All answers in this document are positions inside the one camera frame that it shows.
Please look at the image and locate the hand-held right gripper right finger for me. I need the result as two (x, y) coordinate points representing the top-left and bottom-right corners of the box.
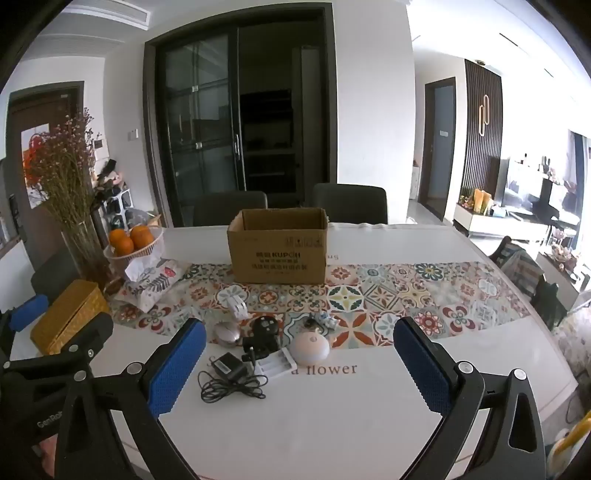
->
(394, 316), (546, 480)

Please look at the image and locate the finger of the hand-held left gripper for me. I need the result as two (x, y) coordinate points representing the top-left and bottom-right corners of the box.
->
(0, 312), (114, 376)
(0, 294), (51, 343)

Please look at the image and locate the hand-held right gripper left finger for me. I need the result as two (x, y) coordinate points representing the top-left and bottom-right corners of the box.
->
(55, 318), (208, 480)

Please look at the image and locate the white power adapter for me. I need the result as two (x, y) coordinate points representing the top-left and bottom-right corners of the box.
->
(225, 295), (250, 322)

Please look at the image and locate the small clear round object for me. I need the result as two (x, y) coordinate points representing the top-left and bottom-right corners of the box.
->
(305, 312), (338, 336)

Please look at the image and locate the brown cardboard box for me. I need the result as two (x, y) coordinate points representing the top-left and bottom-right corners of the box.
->
(226, 208), (329, 285)

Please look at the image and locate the dark dining chair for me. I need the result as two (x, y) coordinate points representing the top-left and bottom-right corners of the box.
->
(193, 191), (269, 227)
(31, 262), (71, 302)
(310, 183), (389, 225)

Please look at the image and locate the leaf-print tissue cover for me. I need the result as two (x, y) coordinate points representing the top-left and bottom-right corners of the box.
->
(112, 258), (186, 314)

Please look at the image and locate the glass vase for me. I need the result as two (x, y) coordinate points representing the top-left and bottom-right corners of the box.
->
(61, 220), (112, 288)

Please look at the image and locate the patterned tile-print table runner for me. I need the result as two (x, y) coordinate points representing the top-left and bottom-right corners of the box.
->
(108, 261), (546, 350)

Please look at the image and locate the black round gadget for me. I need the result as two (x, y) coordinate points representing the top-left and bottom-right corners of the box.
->
(242, 315), (281, 366)

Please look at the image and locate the white battery charger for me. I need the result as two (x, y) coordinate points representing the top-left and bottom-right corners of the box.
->
(255, 347), (297, 380)

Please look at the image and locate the white fruit basket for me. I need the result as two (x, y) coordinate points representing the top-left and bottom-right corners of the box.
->
(103, 226), (166, 269)

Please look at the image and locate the round white night light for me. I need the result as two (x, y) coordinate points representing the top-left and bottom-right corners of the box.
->
(289, 331), (331, 363)

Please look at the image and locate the brown wooden entrance door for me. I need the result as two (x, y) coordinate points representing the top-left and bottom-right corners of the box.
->
(8, 82), (86, 274)

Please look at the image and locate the chair with striped cloth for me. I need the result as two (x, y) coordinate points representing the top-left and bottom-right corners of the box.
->
(488, 235), (570, 325)

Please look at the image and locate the white shoe rack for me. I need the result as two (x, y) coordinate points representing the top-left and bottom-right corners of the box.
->
(91, 159), (135, 219)

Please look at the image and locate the dried flower bouquet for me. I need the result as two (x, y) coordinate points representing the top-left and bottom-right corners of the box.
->
(27, 108), (101, 228)

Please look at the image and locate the red door decoration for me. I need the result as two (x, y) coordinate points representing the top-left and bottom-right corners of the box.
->
(23, 133), (49, 185)

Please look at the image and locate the white television cabinet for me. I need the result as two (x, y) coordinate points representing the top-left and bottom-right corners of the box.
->
(454, 203), (556, 239)

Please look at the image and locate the white and yellow toy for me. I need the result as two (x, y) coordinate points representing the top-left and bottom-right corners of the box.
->
(549, 425), (591, 480)

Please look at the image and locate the television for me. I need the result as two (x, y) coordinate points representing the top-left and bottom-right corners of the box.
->
(505, 159), (570, 214)

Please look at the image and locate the dark interior door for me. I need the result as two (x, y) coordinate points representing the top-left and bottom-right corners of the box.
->
(418, 77), (457, 223)

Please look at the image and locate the dark glass sliding door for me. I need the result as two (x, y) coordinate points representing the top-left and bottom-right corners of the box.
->
(143, 2), (338, 227)

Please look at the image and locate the black power adapter with cable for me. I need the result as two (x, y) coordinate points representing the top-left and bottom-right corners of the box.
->
(198, 352), (269, 400)

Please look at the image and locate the dark slatted wall panel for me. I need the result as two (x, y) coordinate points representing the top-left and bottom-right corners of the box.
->
(462, 58), (503, 205)

